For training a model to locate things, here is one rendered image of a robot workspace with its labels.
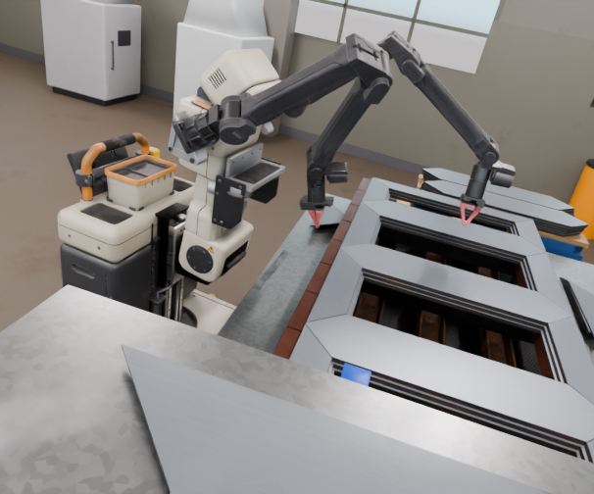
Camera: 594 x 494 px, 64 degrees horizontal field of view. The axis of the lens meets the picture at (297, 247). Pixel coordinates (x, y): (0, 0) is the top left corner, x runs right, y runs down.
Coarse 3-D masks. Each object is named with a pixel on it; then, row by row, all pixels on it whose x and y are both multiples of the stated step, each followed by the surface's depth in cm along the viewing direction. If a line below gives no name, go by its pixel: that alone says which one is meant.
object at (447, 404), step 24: (480, 216) 208; (456, 240) 181; (360, 288) 141; (408, 288) 145; (528, 288) 160; (480, 312) 141; (504, 312) 141; (336, 360) 109; (552, 360) 126; (384, 384) 107; (408, 384) 106; (456, 408) 105; (480, 408) 104; (528, 432) 102; (552, 432) 101; (576, 456) 99
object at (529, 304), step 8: (520, 288) 154; (520, 296) 149; (528, 296) 150; (536, 296) 151; (520, 304) 145; (528, 304) 146; (536, 304) 147; (520, 312) 141; (528, 312) 142; (536, 312) 142; (544, 312) 143; (544, 320) 139
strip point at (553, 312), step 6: (540, 294) 152; (546, 300) 150; (546, 306) 147; (552, 306) 147; (558, 306) 148; (546, 312) 143; (552, 312) 144; (558, 312) 145; (564, 312) 145; (552, 318) 141; (558, 318) 142; (564, 318) 142
